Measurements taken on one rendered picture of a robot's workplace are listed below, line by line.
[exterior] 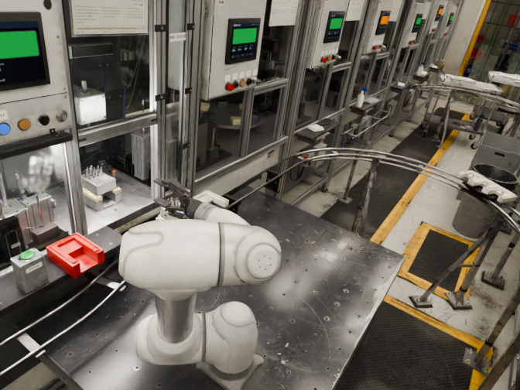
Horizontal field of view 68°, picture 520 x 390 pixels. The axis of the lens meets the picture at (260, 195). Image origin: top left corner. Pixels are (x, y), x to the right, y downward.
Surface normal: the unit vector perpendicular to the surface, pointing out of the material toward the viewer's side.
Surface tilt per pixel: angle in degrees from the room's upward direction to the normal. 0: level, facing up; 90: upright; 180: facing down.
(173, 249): 43
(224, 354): 87
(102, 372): 0
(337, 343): 0
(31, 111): 90
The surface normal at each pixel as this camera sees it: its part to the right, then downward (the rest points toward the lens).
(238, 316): 0.23, -0.85
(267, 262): 0.36, 0.04
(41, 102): 0.82, 0.37
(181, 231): 0.13, -0.72
